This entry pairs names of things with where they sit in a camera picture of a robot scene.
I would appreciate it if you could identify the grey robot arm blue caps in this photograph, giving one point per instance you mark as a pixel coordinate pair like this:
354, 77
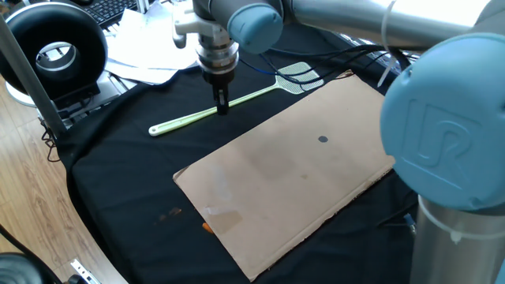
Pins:
446, 126

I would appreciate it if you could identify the black table cloth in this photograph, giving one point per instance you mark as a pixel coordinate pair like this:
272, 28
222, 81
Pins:
130, 177

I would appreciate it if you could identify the small orange item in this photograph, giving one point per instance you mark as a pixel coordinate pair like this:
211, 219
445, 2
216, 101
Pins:
207, 228

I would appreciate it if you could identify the silver aluminium post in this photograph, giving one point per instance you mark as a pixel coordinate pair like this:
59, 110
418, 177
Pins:
31, 81

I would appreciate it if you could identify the light green plastic flyswatter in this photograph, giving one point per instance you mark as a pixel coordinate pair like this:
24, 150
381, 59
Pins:
177, 123

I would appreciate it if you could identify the black computer keyboard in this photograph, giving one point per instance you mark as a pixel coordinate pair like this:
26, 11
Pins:
110, 10

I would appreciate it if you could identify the brown cardboard sheet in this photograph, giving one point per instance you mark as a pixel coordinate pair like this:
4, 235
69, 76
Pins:
276, 189

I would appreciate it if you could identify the black round dot sticker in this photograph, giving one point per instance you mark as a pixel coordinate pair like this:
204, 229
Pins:
323, 139

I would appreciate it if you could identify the white paper sheet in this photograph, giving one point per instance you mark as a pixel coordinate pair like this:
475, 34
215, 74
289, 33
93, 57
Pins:
150, 39
150, 75

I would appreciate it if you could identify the black round device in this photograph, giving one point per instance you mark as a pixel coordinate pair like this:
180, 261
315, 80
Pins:
19, 272

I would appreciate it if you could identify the white zip tie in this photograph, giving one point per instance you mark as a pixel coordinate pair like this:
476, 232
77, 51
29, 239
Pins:
455, 236
382, 31

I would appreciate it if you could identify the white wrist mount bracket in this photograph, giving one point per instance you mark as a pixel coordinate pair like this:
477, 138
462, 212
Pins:
197, 27

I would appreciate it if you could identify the white round lamp base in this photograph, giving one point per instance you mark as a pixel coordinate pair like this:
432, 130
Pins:
19, 98

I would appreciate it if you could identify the white corner bracket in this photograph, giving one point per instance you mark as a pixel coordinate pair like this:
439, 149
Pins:
83, 272

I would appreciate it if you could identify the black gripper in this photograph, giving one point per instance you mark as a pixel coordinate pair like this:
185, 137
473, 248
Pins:
219, 81

